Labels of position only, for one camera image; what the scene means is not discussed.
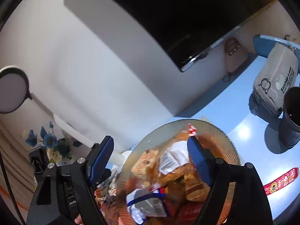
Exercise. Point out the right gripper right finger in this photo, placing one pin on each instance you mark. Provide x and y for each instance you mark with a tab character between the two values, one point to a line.
249	204

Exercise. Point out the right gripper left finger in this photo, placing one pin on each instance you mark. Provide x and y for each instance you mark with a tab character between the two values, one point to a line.
65	192

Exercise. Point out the red striped biscuit bag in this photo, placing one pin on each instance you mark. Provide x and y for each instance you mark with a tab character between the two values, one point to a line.
175	155

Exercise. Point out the blue white snack bag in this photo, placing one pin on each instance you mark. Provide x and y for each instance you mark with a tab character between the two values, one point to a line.
145	203

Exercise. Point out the small toast cube pack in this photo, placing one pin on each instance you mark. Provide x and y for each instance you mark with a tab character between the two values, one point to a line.
143	167

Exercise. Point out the operator hand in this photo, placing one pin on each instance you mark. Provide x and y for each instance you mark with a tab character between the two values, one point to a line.
78	220

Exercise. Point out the blue white artificial flowers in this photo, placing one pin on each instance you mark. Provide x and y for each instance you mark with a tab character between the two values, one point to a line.
59	150

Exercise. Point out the red ointment tube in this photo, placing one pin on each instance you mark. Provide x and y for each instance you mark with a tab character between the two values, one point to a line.
282	181

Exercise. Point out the white desk lamp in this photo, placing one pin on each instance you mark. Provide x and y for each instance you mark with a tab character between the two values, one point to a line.
15	90

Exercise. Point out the amber ribbed glass bowl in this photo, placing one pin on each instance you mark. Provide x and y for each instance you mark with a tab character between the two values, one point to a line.
185	190

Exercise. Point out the dark tumbler cup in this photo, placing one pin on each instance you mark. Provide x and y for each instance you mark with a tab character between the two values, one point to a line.
289	125

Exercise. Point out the grey pencil pouch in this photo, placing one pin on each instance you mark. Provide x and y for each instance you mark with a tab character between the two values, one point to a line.
276	77

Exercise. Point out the pink retro telephone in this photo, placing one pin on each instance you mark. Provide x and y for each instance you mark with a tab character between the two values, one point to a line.
235	55

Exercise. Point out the black monitor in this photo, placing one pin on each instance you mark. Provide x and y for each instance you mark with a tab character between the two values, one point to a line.
187	29

